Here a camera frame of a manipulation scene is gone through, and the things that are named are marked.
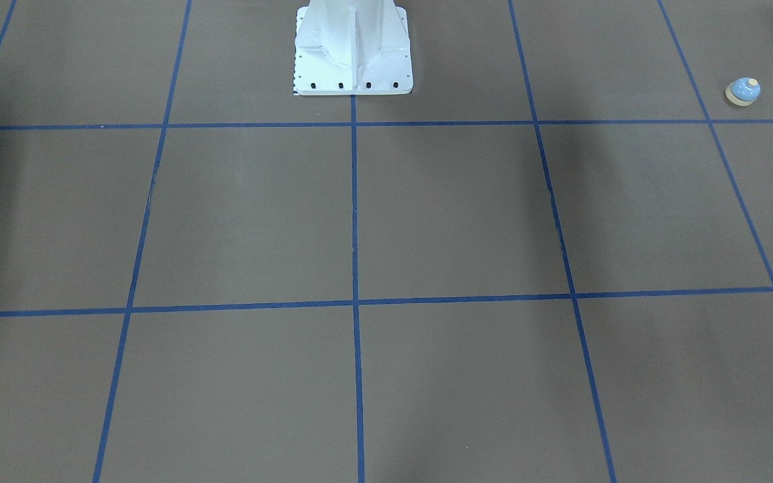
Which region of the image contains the blue desk bell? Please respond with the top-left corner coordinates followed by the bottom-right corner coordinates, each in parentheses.
top-left (725, 77), bottom-right (762, 107)

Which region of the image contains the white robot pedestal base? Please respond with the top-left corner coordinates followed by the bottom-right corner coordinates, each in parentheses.
top-left (293, 1), bottom-right (414, 96)

